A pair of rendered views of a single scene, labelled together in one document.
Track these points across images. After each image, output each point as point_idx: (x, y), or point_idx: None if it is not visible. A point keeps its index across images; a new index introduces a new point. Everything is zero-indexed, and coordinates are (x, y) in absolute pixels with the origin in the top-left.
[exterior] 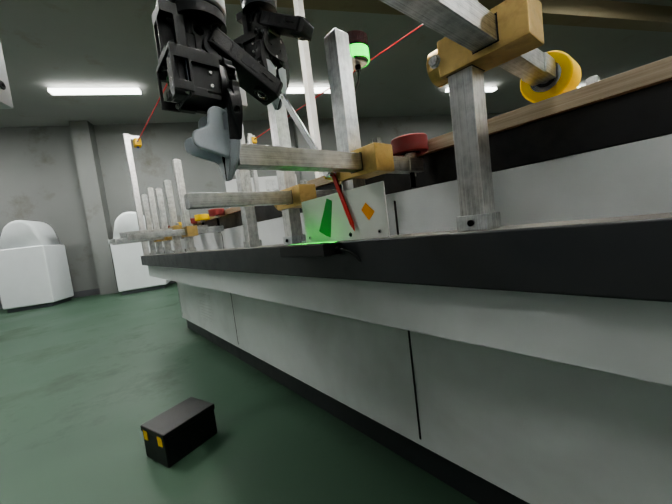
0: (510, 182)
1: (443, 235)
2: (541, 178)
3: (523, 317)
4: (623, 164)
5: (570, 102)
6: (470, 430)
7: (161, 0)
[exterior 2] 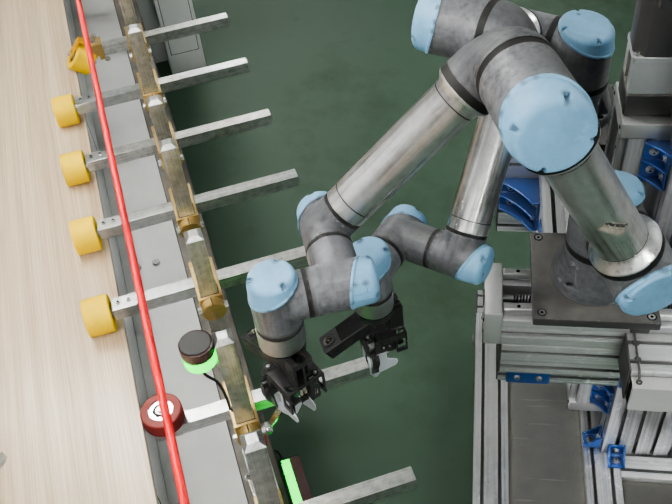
0: (136, 384)
1: (250, 375)
2: (133, 367)
3: None
4: (126, 330)
5: None
6: None
7: (394, 294)
